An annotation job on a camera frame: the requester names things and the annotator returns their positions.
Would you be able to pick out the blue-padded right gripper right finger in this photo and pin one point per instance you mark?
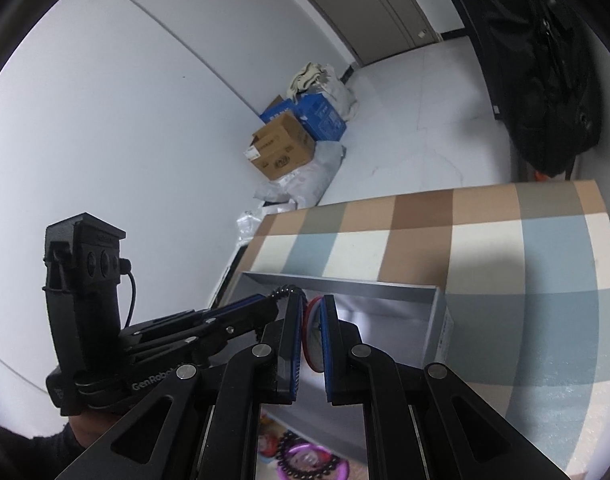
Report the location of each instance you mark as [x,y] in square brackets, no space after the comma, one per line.
[421,423]

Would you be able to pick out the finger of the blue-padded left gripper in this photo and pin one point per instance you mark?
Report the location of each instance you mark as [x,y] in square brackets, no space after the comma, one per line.
[245,308]

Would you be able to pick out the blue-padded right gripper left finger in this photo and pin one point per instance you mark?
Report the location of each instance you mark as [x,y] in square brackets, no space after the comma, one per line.
[202,423]

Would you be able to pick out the red-rimmed round pin badge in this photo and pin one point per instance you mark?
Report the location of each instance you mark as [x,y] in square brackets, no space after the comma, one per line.
[311,335]

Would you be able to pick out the person's left hand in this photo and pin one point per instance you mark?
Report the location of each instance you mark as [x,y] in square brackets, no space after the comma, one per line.
[89,426]

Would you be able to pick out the crumpled clear plastic bag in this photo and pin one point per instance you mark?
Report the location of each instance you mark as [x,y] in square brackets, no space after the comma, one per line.
[249,222]

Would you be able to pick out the silver phone box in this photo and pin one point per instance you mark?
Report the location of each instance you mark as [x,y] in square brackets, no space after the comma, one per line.
[411,323]

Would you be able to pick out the grey plastic mailer bag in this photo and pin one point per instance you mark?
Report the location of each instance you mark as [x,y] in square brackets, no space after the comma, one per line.
[306,185]

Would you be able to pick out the brown cardboard box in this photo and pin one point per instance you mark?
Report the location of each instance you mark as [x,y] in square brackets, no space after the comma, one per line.
[281,146]

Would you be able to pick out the checkered table mat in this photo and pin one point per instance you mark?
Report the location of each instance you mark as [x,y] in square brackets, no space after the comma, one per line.
[525,271]

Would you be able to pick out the blue cardboard box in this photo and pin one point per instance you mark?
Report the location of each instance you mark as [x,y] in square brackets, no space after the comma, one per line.
[314,112]

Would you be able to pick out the orange clamp on floor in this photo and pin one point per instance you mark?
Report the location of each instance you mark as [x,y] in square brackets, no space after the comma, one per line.
[538,176]

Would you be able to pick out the grey door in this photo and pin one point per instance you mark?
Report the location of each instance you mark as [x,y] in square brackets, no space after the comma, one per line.
[374,30]

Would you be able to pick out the black hanging backpack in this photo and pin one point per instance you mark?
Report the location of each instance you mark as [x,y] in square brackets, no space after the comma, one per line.
[547,84]

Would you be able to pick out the purple plastic ring toy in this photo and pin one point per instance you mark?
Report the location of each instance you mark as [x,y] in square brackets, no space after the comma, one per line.
[311,461]

